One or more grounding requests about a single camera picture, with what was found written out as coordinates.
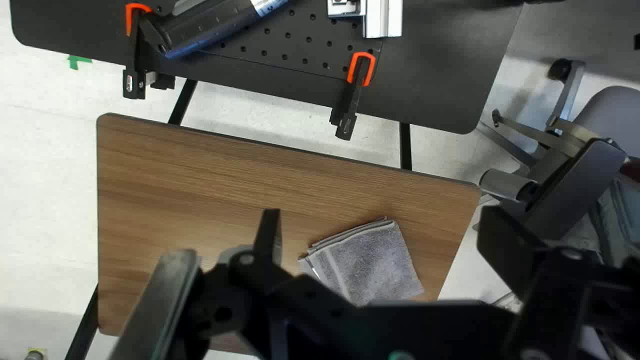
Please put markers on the white metal bracket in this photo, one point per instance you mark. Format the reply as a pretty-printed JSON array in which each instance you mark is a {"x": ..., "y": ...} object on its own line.
[{"x": 381, "y": 18}]

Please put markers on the blue black tool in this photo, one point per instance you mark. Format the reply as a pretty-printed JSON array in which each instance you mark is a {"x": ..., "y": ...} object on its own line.
[{"x": 210, "y": 22}]

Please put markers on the right orange black clamp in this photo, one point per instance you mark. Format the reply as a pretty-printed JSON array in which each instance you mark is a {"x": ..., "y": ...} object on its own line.
[{"x": 359, "y": 77}]

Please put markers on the black perforated table board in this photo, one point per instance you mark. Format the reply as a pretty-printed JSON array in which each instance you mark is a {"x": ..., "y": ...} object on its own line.
[{"x": 437, "y": 73}]

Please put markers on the brown wooden folding table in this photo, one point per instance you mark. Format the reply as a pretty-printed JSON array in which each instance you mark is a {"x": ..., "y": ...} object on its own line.
[{"x": 167, "y": 189}]

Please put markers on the orange black clamp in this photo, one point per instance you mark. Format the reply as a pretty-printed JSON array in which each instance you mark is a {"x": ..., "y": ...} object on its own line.
[
  {"x": 135, "y": 77},
  {"x": 359, "y": 77}
]

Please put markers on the green tape piece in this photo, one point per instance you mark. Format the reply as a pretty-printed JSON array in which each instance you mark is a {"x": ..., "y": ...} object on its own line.
[{"x": 74, "y": 62}]

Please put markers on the gray office chair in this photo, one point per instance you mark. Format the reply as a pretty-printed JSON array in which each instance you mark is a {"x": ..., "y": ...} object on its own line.
[{"x": 578, "y": 177}]

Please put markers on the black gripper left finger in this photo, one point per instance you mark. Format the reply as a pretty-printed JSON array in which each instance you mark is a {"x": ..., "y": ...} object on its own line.
[{"x": 268, "y": 241}]

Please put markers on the gray towel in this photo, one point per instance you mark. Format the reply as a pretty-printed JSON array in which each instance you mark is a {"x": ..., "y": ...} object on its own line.
[{"x": 364, "y": 265}]

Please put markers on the left orange black clamp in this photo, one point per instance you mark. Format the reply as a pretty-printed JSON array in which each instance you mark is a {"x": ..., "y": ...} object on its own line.
[{"x": 135, "y": 77}]

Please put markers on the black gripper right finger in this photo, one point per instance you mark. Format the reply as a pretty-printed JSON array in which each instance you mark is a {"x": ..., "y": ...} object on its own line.
[{"x": 513, "y": 252}]

